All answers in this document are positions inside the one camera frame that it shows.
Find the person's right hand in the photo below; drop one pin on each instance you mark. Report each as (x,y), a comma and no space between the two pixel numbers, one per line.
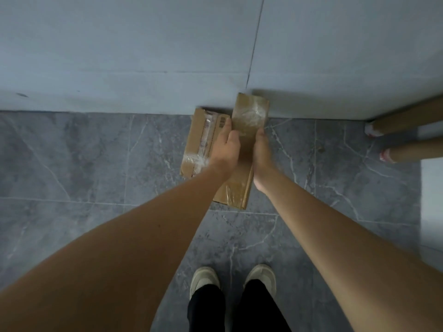
(262,159)

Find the person's right thumb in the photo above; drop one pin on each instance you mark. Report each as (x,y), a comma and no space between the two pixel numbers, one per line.
(261,135)

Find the person's left hand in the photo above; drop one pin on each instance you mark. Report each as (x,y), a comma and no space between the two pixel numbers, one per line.
(224,153)

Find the person's black trouser leg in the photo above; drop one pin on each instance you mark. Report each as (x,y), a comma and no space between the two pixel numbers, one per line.
(207,311)
(261,307)

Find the person's left black trouser leg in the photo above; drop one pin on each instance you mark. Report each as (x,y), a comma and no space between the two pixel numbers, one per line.
(207,311)

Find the person's right black trouser leg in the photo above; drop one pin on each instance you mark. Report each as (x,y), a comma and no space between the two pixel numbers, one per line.
(261,307)

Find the white cabinet panel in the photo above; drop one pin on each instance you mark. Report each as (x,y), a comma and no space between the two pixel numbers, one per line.
(432,200)

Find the person's left white shoe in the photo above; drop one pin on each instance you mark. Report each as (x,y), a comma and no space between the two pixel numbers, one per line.
(205,278)

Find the person's right forearm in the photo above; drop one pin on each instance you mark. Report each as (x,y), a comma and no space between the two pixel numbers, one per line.
(346,259)

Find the person's left forearm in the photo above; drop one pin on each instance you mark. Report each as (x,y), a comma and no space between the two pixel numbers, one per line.
(114,259)

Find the person's white shoe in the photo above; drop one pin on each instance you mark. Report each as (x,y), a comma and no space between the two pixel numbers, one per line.
(205,278)
(387,156)
(373,129)
(261,274)

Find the person's right white shoe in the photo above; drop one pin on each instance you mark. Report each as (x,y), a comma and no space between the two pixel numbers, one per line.
(261,274)

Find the long taped cardboard box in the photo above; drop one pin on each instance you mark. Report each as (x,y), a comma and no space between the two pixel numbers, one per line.
(248,112)

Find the labelled taped cardboard box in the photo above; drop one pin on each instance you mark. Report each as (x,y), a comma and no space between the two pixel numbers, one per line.
(200,141)

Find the person's left thumb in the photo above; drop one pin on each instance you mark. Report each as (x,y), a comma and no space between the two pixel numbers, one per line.
(235,138)

